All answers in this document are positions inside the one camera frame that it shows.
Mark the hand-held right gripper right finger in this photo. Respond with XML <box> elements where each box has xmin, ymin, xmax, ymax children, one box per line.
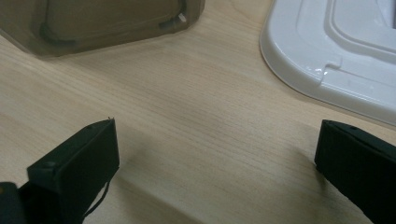
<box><xmin>314</xmin><ymin>119</ymin><xmax>396</xmax><ymax>224</ymax></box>

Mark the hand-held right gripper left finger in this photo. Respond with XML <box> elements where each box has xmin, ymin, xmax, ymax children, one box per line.
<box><xmin>26</xmin><ymin>118</ymin><xmax>120</xmax><ymax>224</ymax></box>

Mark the white storage box lid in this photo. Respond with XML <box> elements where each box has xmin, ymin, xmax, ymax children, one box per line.
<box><xmin>259</xmin><ymin>0</ymin><xmax>396</xmax><ymax>127</ymax></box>

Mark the translucent grey storage box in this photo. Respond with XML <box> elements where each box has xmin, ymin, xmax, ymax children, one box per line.
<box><xmin>0</xmin><ymin>0</ymin><xmax>206</xmax><ymax>59</ymax></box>

